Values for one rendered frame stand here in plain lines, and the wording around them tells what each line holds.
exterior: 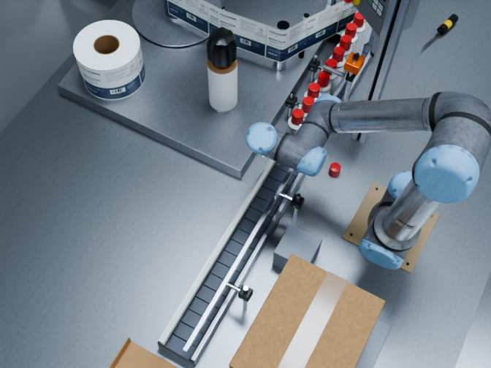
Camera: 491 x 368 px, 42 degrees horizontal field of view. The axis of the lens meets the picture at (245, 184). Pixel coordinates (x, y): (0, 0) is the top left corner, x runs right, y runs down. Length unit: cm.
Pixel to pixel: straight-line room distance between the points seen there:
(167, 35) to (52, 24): 146
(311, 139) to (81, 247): 74
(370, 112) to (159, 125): 75
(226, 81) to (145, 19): 49
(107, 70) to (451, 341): 123
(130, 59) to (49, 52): 152
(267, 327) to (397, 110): 56
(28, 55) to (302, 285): 233
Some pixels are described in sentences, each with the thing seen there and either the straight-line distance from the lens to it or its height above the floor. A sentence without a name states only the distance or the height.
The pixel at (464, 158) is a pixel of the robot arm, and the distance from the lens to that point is 129.
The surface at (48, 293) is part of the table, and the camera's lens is 186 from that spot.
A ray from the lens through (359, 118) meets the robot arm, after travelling 152.
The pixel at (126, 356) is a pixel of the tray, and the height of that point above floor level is 83.
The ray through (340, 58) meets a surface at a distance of 193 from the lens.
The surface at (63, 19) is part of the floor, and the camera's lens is 360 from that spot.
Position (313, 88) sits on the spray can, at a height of 108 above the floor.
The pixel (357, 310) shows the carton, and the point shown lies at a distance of 149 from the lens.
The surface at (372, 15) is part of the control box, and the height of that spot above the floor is 133.
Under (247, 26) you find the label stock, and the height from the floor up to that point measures 103.
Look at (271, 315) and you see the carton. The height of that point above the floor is 112.
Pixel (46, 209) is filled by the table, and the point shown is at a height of 83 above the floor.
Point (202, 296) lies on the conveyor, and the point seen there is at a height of 88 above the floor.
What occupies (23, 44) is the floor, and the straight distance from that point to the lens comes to 354.
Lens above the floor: 251
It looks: 60 degrees down
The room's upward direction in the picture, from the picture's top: 1 degrees clockwise
